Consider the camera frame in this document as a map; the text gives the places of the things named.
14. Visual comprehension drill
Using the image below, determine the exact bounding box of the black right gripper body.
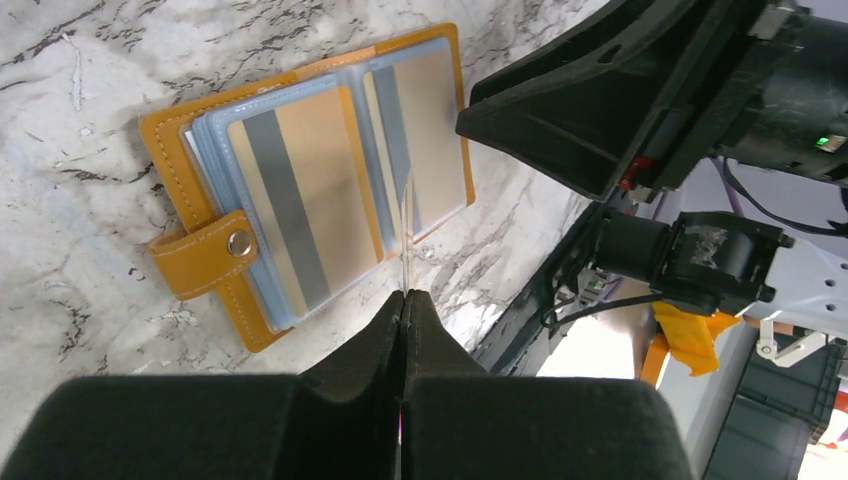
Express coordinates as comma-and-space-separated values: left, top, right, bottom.
722, 1, 847, 186

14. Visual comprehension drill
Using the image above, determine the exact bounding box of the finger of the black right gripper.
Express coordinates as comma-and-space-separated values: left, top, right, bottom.
456, 1, 795, 201

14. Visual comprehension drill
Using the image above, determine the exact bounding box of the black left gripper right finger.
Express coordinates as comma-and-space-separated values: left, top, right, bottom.
401, 290, 692, 479

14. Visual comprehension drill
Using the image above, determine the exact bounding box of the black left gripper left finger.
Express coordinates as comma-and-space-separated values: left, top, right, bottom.
1, 292, 405, 479

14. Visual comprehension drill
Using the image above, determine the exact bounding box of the gold credit card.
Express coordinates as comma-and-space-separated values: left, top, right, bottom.
210, 85, 385, 319
401, 170, 415, 295
363, 48, 470, 241

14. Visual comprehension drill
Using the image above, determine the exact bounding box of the yellow leather card holder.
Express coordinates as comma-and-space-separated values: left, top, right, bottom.
141, 23, 476, 352

